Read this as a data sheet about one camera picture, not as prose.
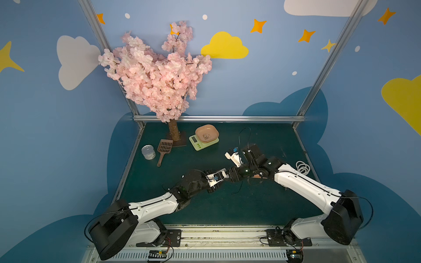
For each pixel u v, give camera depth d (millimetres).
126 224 415
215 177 652
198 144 1077
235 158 714
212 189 705
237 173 675
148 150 1006
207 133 1113
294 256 733
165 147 1077
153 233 606
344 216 403
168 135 1083
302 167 979
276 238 733
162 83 734
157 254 730
